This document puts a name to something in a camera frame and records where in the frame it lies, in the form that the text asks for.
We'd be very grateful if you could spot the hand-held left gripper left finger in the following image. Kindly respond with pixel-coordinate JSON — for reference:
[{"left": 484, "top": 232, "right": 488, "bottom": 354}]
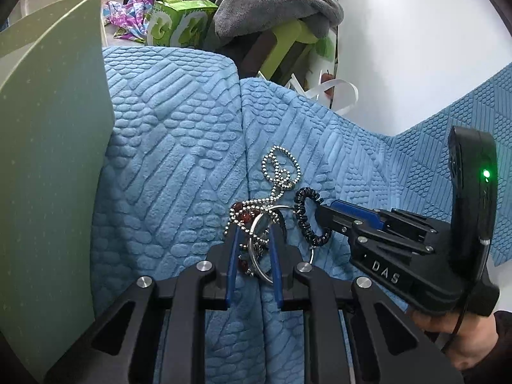
[{"left": 44, "top": 228, "right": 241, "bottom": 384}]

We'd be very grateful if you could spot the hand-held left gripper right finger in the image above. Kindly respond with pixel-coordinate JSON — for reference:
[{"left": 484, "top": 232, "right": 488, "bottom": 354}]
[{"left": 269, "top": 226, "right": 465, "bottom": 384}]

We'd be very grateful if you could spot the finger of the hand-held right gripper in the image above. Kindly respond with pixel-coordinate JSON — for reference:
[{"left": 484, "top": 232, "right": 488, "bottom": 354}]
[
  {"left": 390, "top": 208, "right": 451, "bottom": 236},
  {"left": 318, "top": 200, "right": 435, "bottom": 257}
]

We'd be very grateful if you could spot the silver metal bangle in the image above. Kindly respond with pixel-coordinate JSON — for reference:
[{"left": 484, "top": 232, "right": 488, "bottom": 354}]
[{"left": 246, "top": 206, "right": 289, "bottom": 285}]

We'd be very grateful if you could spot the black coil bracelet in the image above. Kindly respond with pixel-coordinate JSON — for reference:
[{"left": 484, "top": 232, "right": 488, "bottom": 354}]
[{"left": 293, "top": 187, "right": 333, "bottom": 246}]

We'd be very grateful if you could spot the silver and red bead necklace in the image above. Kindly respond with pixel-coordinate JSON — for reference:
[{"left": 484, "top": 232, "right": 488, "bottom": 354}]
[{"left": 224, "top": 146, "right": 303, "bottom": 277}]

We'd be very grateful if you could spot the pale green cardboard box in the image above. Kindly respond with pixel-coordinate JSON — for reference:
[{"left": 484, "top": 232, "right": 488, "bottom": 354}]
[{"left": 0, "top": 0, "right": 116, "bottom": 384}]

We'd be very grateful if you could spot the person's right forearm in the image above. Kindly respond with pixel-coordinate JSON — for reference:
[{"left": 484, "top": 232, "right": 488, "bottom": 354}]
[{"left": 460, "top": 311, "right": 512, "bottom": 384}]

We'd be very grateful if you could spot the person's right hand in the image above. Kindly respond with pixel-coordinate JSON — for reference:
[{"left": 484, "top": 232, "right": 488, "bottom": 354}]
[{"left": 412, "top": 310, "right": 500, "bottom": 372}]

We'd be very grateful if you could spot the white tote bag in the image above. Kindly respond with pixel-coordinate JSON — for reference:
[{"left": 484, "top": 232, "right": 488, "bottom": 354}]
[{"left": 286, "top": 71, "right": 359, "bottom": 115}]

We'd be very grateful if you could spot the blue textured sofa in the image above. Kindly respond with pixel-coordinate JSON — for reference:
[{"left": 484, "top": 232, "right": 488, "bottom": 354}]
[{"left": 90, "top": 46, "right": 512, "bottom": 384}]

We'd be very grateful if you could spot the fruit print bag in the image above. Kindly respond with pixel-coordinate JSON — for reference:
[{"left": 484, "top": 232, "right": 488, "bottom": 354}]
[{"left": 304, "top": 0, "right": 341, "bottom": 101}]

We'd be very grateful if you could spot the lime green plastic stool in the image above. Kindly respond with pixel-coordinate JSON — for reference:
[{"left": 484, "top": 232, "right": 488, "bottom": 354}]
[{"left": 240, "top": 20, "right": 317, "bottom": 85}]

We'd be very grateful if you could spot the grey fleece blanket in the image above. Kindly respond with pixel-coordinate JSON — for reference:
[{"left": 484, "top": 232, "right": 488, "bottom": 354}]
[{"left": 204, "top": 0, "right": 345, "bottom": 47}]

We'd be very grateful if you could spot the green printed carton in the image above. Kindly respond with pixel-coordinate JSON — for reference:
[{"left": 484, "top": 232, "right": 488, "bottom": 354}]
[{"left": 145, "top": 0, "right": 219, "bottom": 49}]

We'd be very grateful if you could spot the purple patterned cloth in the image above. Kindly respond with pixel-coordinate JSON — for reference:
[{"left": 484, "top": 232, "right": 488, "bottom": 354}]
[{"left": 103, "top": 0, "right": 155, "bottom": 43}]

